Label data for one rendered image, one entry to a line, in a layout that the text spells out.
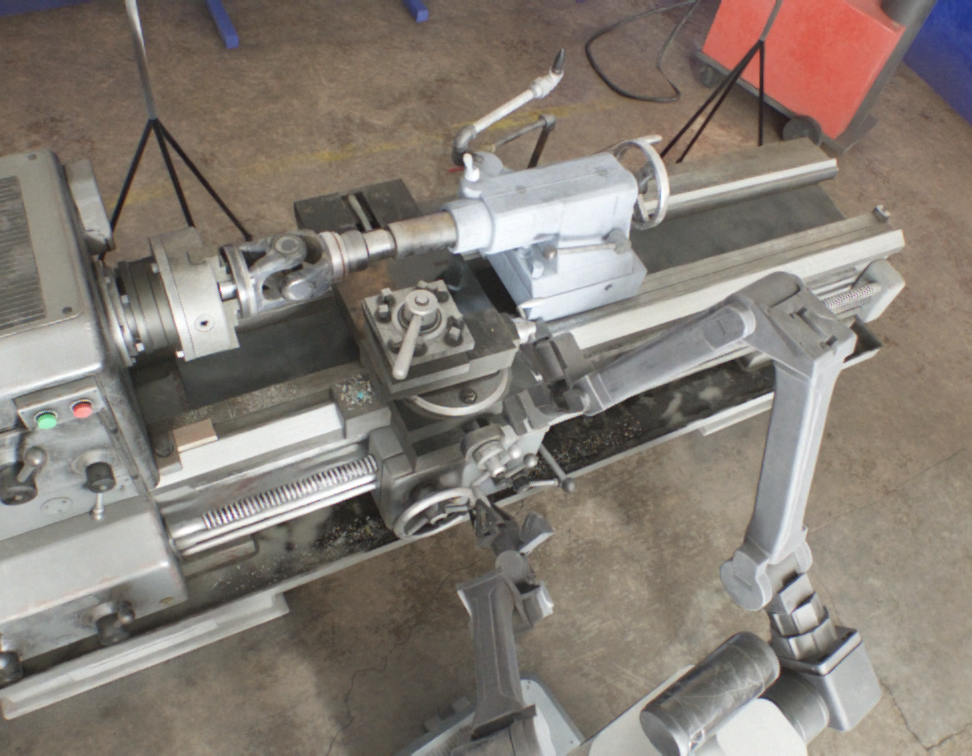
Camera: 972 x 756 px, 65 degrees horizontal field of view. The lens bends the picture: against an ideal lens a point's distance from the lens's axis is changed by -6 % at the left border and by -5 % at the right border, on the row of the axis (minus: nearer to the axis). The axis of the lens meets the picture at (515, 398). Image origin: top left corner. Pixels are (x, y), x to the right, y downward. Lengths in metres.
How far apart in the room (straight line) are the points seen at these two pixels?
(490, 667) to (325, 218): 1.36
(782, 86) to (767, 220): 1.77
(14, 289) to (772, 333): 1.12
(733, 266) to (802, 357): 1.50
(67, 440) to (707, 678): 1.08
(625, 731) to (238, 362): 1.32
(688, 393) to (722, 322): 1.68
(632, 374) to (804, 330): 0.31
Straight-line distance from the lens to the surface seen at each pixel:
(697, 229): 2.58
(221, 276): 1.63
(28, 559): 1.76
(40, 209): 1.54
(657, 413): 2.48
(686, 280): 2.24
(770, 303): 0.89
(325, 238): 1.69
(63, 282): 1.42
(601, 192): 1.88
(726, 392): 2.63
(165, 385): 2.02
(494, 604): 1.16
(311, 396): 1.82
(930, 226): 4.54
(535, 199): 1.81
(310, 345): 2.04
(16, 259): 1.47
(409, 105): 3.95
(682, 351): 1.01
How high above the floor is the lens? 2.36
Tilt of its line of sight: 55 degrees down
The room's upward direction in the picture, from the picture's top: 18 degrees clockwise
